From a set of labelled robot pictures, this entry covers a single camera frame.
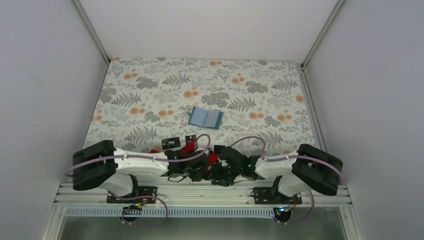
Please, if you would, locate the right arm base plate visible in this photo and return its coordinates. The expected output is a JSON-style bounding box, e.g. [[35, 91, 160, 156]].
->
[[250, 187, 303, 205]]

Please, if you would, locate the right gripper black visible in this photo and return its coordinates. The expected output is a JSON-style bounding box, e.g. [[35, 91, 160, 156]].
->
[[204, 161, 242, 188]]

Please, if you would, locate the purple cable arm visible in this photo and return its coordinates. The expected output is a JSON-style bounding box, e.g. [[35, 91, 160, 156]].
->
[[64, 133, 212, 178], [230, 136, 344, 185]]

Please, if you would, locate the teal leather card holder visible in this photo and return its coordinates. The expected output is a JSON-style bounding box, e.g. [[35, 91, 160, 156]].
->
[[188, 106, 224, 130]]

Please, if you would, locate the red card under pile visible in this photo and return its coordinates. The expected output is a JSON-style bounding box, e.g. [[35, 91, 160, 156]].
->
[[207, 152, 219, 166]]

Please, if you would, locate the aluminium rail base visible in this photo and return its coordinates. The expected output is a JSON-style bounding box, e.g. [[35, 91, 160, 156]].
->
[[53, 177, 352, 207]]

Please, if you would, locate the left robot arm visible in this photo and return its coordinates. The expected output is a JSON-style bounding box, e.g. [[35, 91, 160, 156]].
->
[[65, 140, 209, 203]]

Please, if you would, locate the red black card centre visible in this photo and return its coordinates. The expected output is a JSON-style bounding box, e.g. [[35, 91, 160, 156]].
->
[[179, 141, 196, 156]]

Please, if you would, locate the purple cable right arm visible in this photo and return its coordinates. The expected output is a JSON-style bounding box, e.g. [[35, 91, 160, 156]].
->
[[230, 136, 344, 185]]

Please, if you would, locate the black card far right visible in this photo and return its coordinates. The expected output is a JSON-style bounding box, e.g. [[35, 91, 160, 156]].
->
[[213, 145, 226, 155]]

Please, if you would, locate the perforated cable duct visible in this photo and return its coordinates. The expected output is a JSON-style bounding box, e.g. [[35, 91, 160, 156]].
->
[[65, 206, 286, 219]]

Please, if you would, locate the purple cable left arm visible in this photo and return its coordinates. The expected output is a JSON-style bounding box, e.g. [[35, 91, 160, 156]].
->
[[64, 133, 212, 178]]

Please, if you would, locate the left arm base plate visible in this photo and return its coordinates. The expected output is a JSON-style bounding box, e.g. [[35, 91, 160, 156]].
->
[[106, 186, 158, 205]]

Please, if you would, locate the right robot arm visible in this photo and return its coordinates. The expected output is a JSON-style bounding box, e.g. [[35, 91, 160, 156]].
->
[[207, 143, 343, 204]]

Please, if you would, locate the black vip card upper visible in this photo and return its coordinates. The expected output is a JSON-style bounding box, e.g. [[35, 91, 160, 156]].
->
[[161, 137, 181, 150]]

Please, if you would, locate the small black card top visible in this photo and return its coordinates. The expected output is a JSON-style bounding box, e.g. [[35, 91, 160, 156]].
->
[[184, 134, 197, 145]]

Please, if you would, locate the floral table mat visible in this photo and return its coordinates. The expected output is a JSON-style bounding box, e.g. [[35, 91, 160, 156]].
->
[[83, 57, 321, 157]]

